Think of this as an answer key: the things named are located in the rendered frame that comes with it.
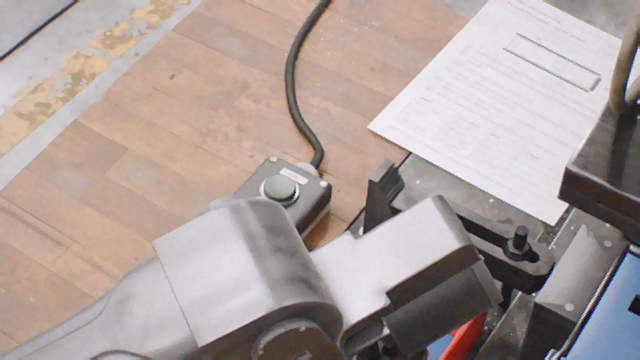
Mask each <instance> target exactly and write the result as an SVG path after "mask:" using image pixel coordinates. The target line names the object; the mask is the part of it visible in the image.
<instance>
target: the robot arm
mask: <svg viewBox="0 0 640 360"><path fill-rule="evenodd" d="M152 244H153V247H154V249H155V251H156V254H157V255H156V256H154V257H152V258H151V259H149V260H147V261H145V262H143V263H141V264H139V265H137V266H135V267H134V268H132V269H130V270H129V271H127V272H126V273H125V274H124V276H123V277H122V278H121V280H120V281H119V282H118V283H117V284H116V285H114V286H113V287H112V288H111V289H109V290H108V291H107V292H105V294H103V295H102V296H101V297H99V298H98V299H96V300H95V301H94V302H93V301H92V302H91V303H89V305H87V306H86V307H84V308H83V309H81V310H80V311H78V312H76V314H74V315H73V316H71V317H69V318H68V319H67V318H66V319H64V321H62V322H60V323H58V324H57V325H55V326H53V327H52V328H50V329H48V330H47V331H46V330H45V331H43V332H42V333H40V334H38V335H36V336H34V337H33V338H32V339H30V340H26V341H24V342H23V343H21V344H19V345H17V346H16V347H15V348H13V349H12V348H11V349H9V350H7V351H6V352H4V353H2V354H0V360H428V359H429V357H430V351H429V349H428V348H427V346H429V345H430V344H432V343H434V342H435V341H438V340H440V339H441V338H443V337H445V336H447V335H448V334H450V333H452V332H453V331H455V330H456V329H457V328H458V327H461V326H463V325H464V324H466V323H468V322H469V321H471V320H473V319H474V318H476V317H478V316H480V315H481V314H482V313H483V312H485V311H486V310H489V309H491V308H492V307H494V306H496V305H497V304H499V303H501V302H502V301H503V298H502V296H501V294H500V291H499V290H500V288H499V287H498V285H496V284H495V282H494V280H493V279H492V277H491V275H490V273H489V272H488V271H489V270H488V268H487V266H486V265H485V263H484V258H483V257H482V255H480V254H479V251H478V249H477V247H476V246H475V244H474V242H473V241H472V239H471V238H470V236H469V235H468V233H467V232H466V229H465V227H464V226H463V223H462V221H461V220H458V218H457V216H456V215H455V213H454V211H453V209H452V208H451V206H450V205H449V203H448V201H447V200H446V198H445V197H444V196H443V194H441V193H433V194H430V196H427V197H426V198H424V199H422V200H421V201H419V202H416V203H415V204H413V205H411V206H410V207H408V209H406V210H405V211H403V212H400V213H399V214H397V215H395V216H394V217H392V218H390V219H389V220H386V222H384V223H383V224H381V225H379V226H378V227H376V228H374V229H372V230H370V231H368V232H366V233H365V234H363V236H361V237H360V238H357V239H354V237H353V236H352V233H351V232H350V231H344V232H343V233H341V235H339V236H338V237H336V238H334V239H333V240H330V241H328V242H326V243H325V244H323V245H321V246H320V247H317V248H315V250H314V251H312V252H310V253H308V251H307V248H306V246H305V244H303V242H302V241H301V239H300V237H299V234H298V232H297V230H296V228H295V226H294V224H293V223H292V220H290V218H289V216H288V214H287V212H286V210H285V209H284V208H283V206H282V205H281V204H279V203H277V202H275V201H273V200H270V199H266V198H244V197H241V196H227V197H223V198H220V199H217V200H215V201H213V202H211V203H210V204H207V205H206V206H205V207H204V208H203V209H201V211H200V212H199V214H198V216H197V217H196V219H194V220H192V221H190V222H188V223H186V224H184V225H182V226H181V227H179V228H177V229H175V230H173V231H171V232H169V233H167V234H165V235H163V236H162V237H160V238H158V239H156V240H154V241H152Z"/></svg>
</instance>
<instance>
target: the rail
mask: <svg viewBox="0 0 640 360"><path fill-rule="evenodd" d="M629 247H630V244H628V243H625V244H624V246H623V248H622V249H621V251H620V252H619V255H618V257H617V258H616V260H615V262H614V263H613V265H612V266H611V268H610V270H609V271H608V273H607V275H606V276H605V278H604V280H603V282H602V284H601V286H600V288H599V289H598V291H597V292H596V295H595V296H594V298H593V300H592V301H591V303H590V304H589V306H588V307H587V309H586V310H585V311H584V313H583V314H582V316H581V318H580V319H579V321H578V323H577V324H576V326H575V327H574V329H573V331H572V332H571V334H570V336H569V337H568V340H567V341H566V343H565V345H564V346H563V348H562V350H564V351H567V354H568V353H569V351H570V350H571V348H572V346H573V345H574V343H575V341H576V340H577V338H578V336H579V335H580V333H581V332H582V330H583V328H584V327H585V325H586V323H587V322H588V320H589V318H590V317H591V315H592V313H593V312H594V310H595V309H596V306H597V304H598V303H599V301H600V299H601V298H602V296H603V294H604V293H605V291H606V289H607V288H608V286H609V285H610V283H611V281H612V280H613V278H614V276H615V275H616V273H617V271H618V270H619V268H620V267H621V265H622V262H623V261H624V259H625V257H626V256H627V253H628V250H629Z"/></svg>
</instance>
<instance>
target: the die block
mask: <svg viewBox="0 0 640 360"><path fill-rule="evenodd" d="M628 311H629V312H631V313H633V314H635V315H637V316H638V317H640V304H638V303H636V302H634V301H633V302H632V304H631V306H630V307H629V309H628ZM573 329H574V328H572V327H571V326H570V327H569V326H567V325H565V324H563V323H561V322H559V321H557V320H555V319H554V318H552V317H550V316H548V315H546V314H544V313H543V314H542V313H540V312H538V311H536V310H534V309H532V310H531V313H530V317H529V321H528V324H527V328H526V332H525V335H524V338H523V339H522V342H521V346H520V350H519V353H518V357H517V359H518V360H544V359H545V357H546V356H547V354H548V353H549V351H550V350H551V349H553V350H555V351H557V352H559V351H560V350H562V348H563V346H564V345H565V343H566V341H567V340H568V337H569V336H570V334H571V332H572V331H573Z"/></svg>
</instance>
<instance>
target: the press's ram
mask: <svg viewBox="0 0 640 360"><path fill-rule="evenodd" d="M557 199H558V200H561V201H563V202H565V203H567V204H569V205H571V206H573V207H575V208H577V209H579V210H581V211H583V212H585V213H587V214H589V215H592V216H594V217H595V218H597V219H599V220H601V221H603V222H606V223H608V224H609V225H611V226H613V227H615V228H617V229H620V230H621V231H623V232H625V233H627V234H629V235H631V236H632V237H635V238H637V239H639V240H640V103H639V102H637V103H636V104H635V105H634V106H633V107H632V108H631V109H630V111H629V112H627V113H625V114H617V113H614V112H613V111H612V110H611V108H610V105H609V99H608V100H607V102H606V103H605V105H604V106H603V107H602V110H601V112H600V113H599V114H598V116H597V117H596V119H595V120H594V122H593V123H592V124H591V127H590V129H589V130H588V131H587V133H586V134H585V136H584V137H583V139H582V140H581V141H580V143H579V144H578V146H577V147H576V150H575V151H574V153H573V154H572V157H571V158H570V159H569V161H568V162H567V164H566V165H565V167H564V171H563V175H562V178H561V183H560V187H559V191H558V194H557Z"/></svg>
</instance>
